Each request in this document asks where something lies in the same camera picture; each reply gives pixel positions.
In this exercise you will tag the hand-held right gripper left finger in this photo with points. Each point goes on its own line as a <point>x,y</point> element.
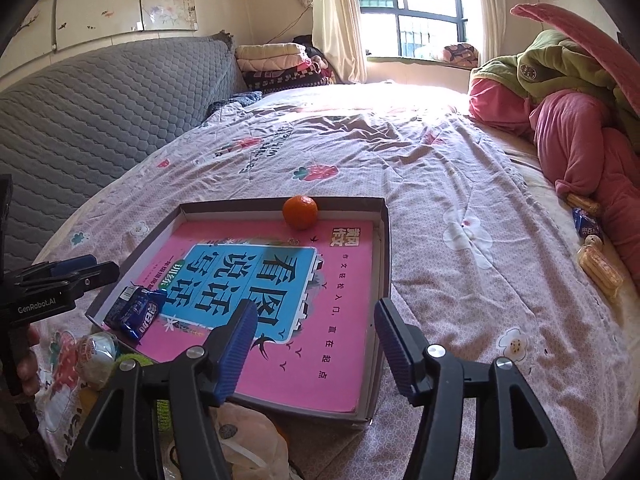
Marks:
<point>237,345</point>

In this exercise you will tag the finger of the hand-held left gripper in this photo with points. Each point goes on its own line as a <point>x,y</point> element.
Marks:
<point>75,263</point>
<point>97,275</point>

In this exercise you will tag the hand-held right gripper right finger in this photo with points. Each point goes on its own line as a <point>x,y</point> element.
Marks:
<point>392,345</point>

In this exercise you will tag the blue snack packet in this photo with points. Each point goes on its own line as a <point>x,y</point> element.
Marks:
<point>142,316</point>
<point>120,305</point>

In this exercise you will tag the grey cardboard tray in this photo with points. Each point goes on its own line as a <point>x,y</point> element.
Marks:
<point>382,285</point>

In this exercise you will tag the red white toy egg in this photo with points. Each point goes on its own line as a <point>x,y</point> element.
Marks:
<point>97,352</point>

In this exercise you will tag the cream dotted scrunchie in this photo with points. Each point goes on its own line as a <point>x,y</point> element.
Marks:
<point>250,435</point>

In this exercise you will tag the person's left hand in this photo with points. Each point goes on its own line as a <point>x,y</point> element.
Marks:
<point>27,367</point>

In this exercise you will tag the pink and blue book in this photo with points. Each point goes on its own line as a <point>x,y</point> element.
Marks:
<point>325,335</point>

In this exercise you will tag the green fuzzy scrunchie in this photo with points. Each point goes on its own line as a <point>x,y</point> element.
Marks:
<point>163,412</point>

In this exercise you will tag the orange tangerine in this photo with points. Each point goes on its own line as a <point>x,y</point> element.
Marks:
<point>300,212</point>

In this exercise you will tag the grey quilted headboard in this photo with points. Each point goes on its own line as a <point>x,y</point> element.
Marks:
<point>100,110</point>

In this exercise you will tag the floral printed bed sheet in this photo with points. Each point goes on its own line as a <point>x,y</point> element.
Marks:
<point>425,185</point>

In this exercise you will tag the dark blue cloth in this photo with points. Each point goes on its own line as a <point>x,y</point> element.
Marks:
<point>235,101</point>

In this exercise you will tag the yellow corn snack packet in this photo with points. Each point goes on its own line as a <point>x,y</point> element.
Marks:
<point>582,203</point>
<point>600,266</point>

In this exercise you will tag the blue candy packet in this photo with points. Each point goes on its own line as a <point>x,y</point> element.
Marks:
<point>585,224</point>

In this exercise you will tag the dark patterned folded blanket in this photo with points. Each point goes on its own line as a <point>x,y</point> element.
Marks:
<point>290,79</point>

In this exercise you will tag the pink blanket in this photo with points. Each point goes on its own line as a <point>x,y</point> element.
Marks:
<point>575,135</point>

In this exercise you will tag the cream pink folded quilt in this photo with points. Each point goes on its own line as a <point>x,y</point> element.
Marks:
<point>275,55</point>

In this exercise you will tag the patterned pillow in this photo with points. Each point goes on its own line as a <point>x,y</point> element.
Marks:
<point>457,53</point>

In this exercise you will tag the dark clothes pile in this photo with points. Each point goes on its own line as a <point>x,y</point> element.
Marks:
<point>310,45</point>

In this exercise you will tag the green blanket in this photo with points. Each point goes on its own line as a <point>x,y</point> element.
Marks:
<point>555,60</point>

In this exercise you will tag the cream curtain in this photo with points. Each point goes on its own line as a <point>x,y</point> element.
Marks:
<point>335,20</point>
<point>487,5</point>

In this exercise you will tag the black framed window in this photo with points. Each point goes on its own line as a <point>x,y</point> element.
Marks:
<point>415,5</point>

